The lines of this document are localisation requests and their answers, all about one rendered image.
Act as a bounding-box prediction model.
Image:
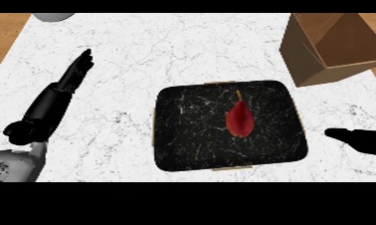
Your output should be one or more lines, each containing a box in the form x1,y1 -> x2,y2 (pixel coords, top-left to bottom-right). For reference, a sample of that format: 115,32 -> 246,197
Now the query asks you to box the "red pear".
224,90 -> 255,139

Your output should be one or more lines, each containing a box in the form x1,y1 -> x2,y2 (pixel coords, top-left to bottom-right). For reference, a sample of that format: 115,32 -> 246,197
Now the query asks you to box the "grey round object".
31,13 -> 77,23

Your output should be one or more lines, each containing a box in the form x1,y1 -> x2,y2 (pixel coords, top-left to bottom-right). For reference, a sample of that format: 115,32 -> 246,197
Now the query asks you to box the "brown cardboard box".
279,13 -> 376,88

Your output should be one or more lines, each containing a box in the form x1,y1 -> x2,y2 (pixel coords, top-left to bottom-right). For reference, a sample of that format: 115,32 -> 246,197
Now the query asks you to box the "black speckled tray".
152,80 -> 310,172

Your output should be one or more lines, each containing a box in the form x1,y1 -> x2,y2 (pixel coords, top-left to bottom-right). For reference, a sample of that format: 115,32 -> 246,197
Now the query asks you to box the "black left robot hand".
1,48 -> 96,146

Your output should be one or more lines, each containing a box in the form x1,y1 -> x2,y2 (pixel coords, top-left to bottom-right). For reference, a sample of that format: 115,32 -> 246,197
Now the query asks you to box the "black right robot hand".
323,127 -> 376,156

